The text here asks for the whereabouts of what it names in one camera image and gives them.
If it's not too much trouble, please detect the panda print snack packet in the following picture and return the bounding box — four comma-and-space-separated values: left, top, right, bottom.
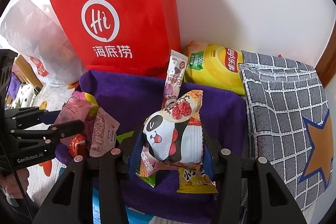
136, 90, 204, 178

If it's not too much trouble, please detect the wooden bed headboard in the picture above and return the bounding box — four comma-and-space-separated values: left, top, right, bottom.
13, 55, 44, 90

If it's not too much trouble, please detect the small red candy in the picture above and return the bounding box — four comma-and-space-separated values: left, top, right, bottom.
69, 134, 87, 157

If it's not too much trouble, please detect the large pink snack packet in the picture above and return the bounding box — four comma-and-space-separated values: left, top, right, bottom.
54, 91, 100, 132

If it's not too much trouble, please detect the brown wooden door frame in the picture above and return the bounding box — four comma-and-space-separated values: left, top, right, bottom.
315, 38, 336, 88

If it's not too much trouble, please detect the white floral pillow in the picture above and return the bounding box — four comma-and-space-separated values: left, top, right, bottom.
10, 82, 37, 109

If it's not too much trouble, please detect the blue tissue pack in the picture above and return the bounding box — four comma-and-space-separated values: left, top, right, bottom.
91, 182, 158, 224

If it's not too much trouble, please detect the green triangular snack packet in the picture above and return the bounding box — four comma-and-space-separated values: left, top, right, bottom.
115, 132, 158, 188

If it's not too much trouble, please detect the white plastic bag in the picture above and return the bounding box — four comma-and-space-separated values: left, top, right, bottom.
0, 0, 88, 88

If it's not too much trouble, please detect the yellow chips bag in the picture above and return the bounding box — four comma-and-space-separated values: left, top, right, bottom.
183, 41, 246, 96

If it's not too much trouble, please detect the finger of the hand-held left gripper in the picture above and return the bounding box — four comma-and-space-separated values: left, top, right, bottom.
10, 120, 85, 147
4, 106, 62, 132

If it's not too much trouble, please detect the purple felt cloth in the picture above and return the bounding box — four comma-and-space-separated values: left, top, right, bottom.
55, 70, 247, 224

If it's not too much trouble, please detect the light pink snack packet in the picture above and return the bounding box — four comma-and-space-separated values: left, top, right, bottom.
89, 107, 121, 157

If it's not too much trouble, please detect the long white candy packet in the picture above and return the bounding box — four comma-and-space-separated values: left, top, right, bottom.
161, 49, 188, 109

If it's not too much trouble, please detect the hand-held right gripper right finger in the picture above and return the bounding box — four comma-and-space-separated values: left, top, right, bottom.
201, 132, 300, 224

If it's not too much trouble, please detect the yellow orange snack packet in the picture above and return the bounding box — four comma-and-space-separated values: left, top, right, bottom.
176, 90, 218, 193

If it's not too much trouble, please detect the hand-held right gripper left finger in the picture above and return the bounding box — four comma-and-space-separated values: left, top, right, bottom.
31, 130, 145, 224

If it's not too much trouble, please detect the grey checked fabric bag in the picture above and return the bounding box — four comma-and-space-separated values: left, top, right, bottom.
238, 50, 331, 212

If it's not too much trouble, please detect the person's left hand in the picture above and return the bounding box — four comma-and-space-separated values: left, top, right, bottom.
0, 169, 30, 199

